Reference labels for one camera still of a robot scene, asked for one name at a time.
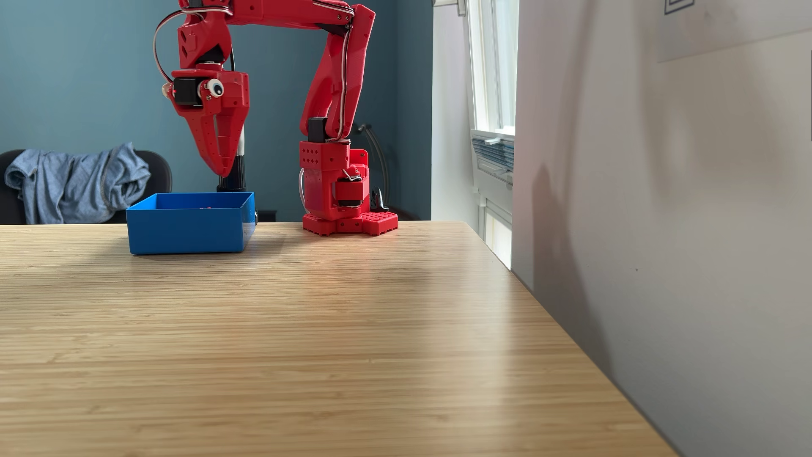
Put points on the black chair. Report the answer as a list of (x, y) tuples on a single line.
[(158, 174)]

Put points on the grey ribbed window sill fixture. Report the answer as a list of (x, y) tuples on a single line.
[(493, 155)]

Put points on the white window frame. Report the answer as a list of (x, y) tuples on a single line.
[(491, 63)]

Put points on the grey-blue cloth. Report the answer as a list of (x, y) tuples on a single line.
[(70, 184)]

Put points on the black table clamp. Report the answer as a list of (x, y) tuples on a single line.
[(379, 200)]

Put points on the blue plastic bin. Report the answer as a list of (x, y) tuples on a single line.
[(187, 232)]

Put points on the white wall poster black print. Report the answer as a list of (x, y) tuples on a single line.
[(729, 32)]

